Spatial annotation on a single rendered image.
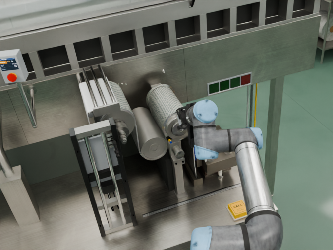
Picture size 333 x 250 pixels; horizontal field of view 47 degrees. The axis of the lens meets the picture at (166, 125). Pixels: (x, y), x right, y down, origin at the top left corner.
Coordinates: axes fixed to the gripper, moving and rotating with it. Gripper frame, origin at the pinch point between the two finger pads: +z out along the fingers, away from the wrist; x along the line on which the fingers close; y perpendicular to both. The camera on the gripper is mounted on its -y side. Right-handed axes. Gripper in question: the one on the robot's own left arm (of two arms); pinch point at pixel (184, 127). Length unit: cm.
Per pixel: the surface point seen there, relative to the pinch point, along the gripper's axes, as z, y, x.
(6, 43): 5, 51, 59
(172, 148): 5.7, -6.9, 6.1
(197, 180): 23.4, -24.6, -4.6
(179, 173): 14.7, -18.5, 4.4
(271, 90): 65, 10, -76
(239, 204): 8.4, -38.1, -15.8
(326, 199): 109, -75, -115
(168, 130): 3.3, 0.9, 6.1
